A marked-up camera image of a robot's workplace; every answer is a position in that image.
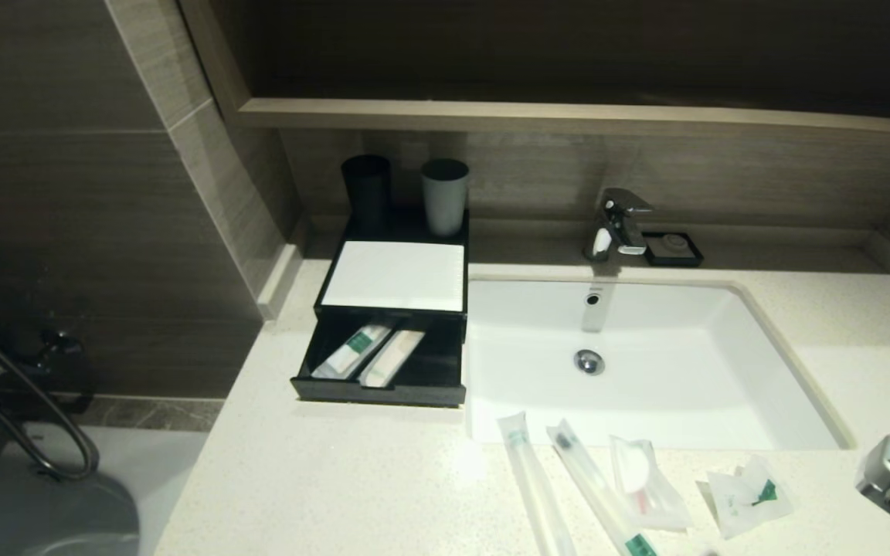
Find white sink basin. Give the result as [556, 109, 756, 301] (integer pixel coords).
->
[466, 266, 855, 453]

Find beige flat packet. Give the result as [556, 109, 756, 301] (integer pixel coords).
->
[358, 330, 426, 388]

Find grey cup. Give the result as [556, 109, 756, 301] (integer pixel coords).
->
[421, 158, 470, 238]

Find wooden wall shelf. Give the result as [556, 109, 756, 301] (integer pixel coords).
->
[238, 97, 890, 151]

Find long packet large green label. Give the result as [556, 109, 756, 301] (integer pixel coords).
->
[546, 419, 660, 556]

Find long packet small green mark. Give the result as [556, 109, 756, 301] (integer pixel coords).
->
[497, 412, 579, 556]

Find crumpled shower cap packet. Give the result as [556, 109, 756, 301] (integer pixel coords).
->
[696, 456, 796, 540]

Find black box drawer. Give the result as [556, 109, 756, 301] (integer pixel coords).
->
[290, 307, 468, 409]

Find black soap dish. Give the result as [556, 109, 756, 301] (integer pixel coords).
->
[644, 231, 706, 268]

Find small packet with pink item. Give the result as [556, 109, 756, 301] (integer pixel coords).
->
[609, 435, 694, 532]

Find metal shower hose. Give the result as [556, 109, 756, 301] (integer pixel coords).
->
[0, 309, 100, 481]

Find black amenity box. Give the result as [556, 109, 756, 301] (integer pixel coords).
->
[312, 207, 470, 341]

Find white tube packet green label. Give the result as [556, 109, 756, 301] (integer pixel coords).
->
[311, 324, 393, 380]

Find chrome bathtub mixer tap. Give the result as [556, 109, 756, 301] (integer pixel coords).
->
[0, 328, 89, 422]

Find white bathtub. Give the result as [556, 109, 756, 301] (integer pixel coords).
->
[0, 417, 210, 556]

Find black cup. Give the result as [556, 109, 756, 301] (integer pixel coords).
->
[341, 154, 392, 229]

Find chrome sink faucet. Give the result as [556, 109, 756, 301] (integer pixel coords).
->
[583, 188, 656, 261]

